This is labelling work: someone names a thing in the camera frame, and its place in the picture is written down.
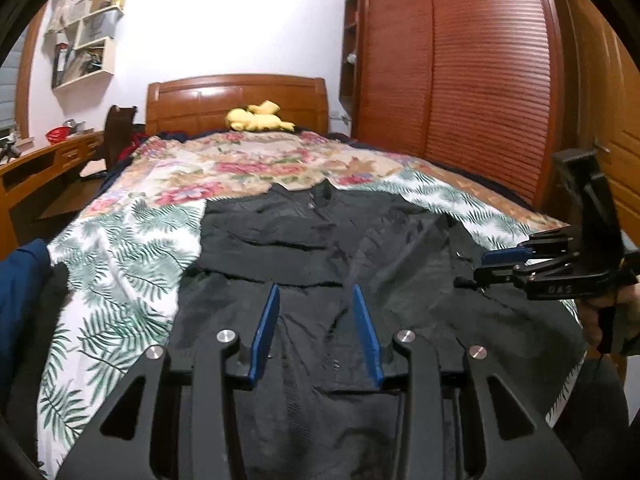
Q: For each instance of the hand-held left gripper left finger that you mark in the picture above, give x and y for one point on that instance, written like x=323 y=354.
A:
x=264 y=330

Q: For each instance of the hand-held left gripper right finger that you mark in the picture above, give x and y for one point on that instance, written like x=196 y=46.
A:
x=369 y=335

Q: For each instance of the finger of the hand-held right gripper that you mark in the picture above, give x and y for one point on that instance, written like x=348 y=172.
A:
x=500 y=257
x=505 y=276

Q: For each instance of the black jacket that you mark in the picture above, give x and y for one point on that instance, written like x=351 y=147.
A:
x=310 y=230

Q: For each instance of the person's right forearm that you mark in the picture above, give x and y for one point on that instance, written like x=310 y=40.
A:
x=631 y=330

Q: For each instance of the folded navy clothes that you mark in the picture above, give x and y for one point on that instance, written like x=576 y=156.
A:
x=22 y=305

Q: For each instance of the person's right hand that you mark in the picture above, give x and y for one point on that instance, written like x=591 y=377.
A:
x=591 y=322

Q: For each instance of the wooden door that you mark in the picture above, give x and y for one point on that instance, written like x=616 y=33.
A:
x=620 y=110

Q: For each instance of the leaf print bed sheet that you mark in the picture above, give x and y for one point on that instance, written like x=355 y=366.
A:
x=125 y=270

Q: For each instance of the person's dark trousers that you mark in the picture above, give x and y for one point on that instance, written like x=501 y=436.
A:
x=595 y=410

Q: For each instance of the wooden louvered wardrobe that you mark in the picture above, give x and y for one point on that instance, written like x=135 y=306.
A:
x=475 y=85

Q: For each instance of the floral blanket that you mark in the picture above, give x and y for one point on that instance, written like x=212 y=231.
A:
x=225 y=160

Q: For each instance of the yellow plush toy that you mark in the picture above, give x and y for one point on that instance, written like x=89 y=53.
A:
x=255 y=120

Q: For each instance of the wooden bed headboard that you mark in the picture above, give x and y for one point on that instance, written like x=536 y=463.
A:
x=200 y=100

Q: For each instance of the dark wooden chair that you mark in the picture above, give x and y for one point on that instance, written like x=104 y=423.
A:
x=117 y=135

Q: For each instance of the wooden desk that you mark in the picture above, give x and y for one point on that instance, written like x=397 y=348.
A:
x=30 y=175

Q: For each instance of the red basket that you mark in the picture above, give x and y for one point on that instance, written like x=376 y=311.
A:
x=57 y=136

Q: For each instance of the row of books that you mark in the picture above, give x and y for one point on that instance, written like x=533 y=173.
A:
x=75 y=62

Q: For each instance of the grey paper bag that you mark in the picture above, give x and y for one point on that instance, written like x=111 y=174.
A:
x=100 y=27

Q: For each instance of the grey window blind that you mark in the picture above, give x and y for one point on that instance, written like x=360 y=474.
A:
x=6 y=95

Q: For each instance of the tied beige curtain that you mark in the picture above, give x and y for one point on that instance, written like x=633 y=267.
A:
x=62 y=7

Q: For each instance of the white wall shelf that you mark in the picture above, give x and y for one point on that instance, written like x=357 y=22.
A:
x=107 y=57

